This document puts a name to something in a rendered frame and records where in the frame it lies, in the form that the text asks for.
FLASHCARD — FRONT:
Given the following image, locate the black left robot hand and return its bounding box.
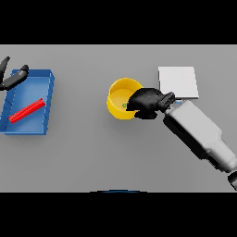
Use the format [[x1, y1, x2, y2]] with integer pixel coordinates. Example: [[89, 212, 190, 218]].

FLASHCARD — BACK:
[[0, 56, 30, 92]]

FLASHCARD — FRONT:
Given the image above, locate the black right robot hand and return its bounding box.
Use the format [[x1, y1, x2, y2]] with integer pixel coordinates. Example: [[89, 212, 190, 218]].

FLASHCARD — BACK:
[[125, 87, 176, 120]]

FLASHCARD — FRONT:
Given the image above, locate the yellow bowl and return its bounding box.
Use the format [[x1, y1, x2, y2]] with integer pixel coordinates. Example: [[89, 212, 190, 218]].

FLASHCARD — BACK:
[[106, 77, 144, 120]]

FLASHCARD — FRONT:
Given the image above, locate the red beaker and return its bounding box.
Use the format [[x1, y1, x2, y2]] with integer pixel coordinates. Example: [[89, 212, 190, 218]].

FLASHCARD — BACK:
[[8, 97, 46, 124]]

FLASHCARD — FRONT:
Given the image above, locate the pale square measuring scale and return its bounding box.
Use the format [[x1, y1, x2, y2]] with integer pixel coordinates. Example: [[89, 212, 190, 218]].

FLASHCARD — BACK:
[[157, 66, 200, 100]]

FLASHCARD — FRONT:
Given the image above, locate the blue tray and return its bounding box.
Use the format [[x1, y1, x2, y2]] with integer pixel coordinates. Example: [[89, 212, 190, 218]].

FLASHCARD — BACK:
[[0, 69, 56, 136]]

